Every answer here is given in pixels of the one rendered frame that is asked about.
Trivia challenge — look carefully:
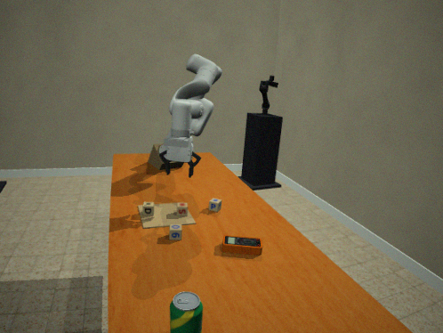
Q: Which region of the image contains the green soda can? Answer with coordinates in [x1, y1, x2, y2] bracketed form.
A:
[170, 291, 203, 333]

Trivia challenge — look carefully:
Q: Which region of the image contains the orange pocket multimeter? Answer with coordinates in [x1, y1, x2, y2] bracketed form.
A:
[222, 235, 262, 256]

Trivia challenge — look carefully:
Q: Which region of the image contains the beige mat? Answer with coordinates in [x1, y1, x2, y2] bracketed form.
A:
[138, 203, 196, 229]

